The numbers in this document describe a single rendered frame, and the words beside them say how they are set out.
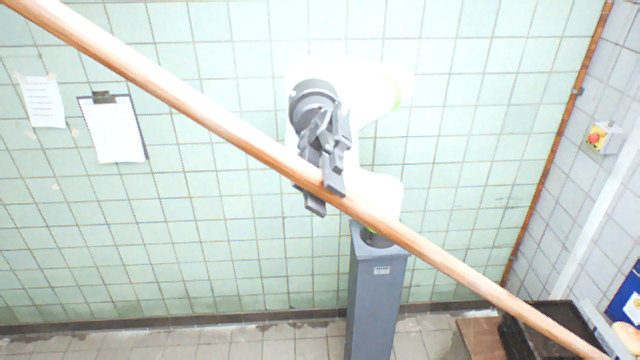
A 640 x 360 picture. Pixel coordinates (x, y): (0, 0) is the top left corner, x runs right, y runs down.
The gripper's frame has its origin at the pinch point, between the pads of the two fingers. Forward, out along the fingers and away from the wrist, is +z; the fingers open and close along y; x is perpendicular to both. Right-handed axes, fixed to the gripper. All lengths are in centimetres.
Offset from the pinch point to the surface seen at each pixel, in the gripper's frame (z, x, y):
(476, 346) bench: -59, -143, 58
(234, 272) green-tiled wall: -122, -60, 142
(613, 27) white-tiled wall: -116, -103, -71
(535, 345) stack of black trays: -44, -139, 32
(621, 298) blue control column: -52, -156, -1
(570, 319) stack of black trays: -55, -155, 19
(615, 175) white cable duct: -82, -133, -32
